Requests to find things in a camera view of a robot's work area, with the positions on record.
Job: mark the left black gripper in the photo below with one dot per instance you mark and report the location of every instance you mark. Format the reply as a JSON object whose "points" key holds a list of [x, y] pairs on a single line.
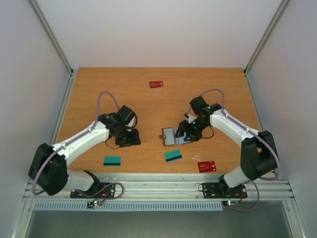
{"points": [[133, 141]]}

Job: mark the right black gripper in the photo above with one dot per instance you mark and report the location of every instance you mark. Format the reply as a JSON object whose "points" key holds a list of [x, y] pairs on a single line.
{"points": [[186, 130]]}

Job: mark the brown leather card holder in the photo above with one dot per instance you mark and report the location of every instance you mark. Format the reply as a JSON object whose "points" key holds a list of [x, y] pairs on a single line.
{"points": [[168, 137]]}

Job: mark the teal card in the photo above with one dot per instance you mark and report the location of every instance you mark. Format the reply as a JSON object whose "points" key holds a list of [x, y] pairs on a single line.
{"points": [[172, 156], [112, 161]]}

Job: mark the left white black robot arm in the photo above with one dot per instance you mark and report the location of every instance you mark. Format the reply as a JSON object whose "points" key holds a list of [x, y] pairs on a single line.
{"points": [[49, 168]]}

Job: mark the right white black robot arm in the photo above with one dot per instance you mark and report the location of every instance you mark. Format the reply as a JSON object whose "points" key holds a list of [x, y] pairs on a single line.
{"points": [[258, 154]]}

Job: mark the red VIP card near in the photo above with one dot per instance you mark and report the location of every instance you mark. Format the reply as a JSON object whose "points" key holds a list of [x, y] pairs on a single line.
{"points": [[206, 167]]}

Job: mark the red card far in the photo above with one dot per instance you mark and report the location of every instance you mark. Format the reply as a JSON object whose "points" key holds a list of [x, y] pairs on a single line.
{"points": [[156, 84]]}

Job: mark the left small circuit board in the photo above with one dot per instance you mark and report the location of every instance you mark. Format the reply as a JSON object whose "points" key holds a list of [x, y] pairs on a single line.
{"points": [[94, 204]]}

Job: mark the small circuit board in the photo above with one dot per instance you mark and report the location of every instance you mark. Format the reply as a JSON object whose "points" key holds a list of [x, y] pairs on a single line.
{"points": [[230, 203], [94, 204]]}

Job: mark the right small circuit board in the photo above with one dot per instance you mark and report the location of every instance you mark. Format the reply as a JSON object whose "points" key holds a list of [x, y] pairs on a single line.
{"points": [[230, 203]]}

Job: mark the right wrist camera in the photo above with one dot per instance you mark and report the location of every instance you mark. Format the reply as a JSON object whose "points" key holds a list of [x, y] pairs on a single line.
{"points": [[189, 118]]}

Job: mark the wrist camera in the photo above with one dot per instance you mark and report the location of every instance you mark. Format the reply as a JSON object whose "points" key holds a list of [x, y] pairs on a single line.
{"points": [[189, 118], [132, 124]]}

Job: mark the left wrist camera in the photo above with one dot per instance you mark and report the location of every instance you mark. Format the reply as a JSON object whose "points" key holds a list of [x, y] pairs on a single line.
{"points": [[132, 124]]}

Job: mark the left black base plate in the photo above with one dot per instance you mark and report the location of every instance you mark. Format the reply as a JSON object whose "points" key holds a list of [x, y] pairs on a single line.
{"points": [[104, 192]]}

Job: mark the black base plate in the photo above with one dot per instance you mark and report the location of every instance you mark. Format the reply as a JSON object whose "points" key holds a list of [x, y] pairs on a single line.
{"points": [[104, 192], [216, 190]]}

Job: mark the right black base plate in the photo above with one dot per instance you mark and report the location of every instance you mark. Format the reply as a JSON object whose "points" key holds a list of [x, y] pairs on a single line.
{"points": [[216, 190]]}

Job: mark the grey slotted cable duct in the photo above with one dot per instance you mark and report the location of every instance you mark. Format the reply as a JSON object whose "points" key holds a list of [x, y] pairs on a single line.
{"points": [[122, 206]]}

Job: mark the left aluminium corner post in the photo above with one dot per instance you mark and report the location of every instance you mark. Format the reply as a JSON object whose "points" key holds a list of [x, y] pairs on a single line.
{"points": [[43, 21]]}

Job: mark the aluminium corner post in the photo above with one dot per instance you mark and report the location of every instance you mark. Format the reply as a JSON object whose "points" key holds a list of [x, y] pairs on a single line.
{"points": [[43, 21], [267, 33]]}

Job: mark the right aluminium corner post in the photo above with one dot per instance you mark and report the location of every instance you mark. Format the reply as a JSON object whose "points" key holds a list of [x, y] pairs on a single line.
{"points": [[267, 33]]}

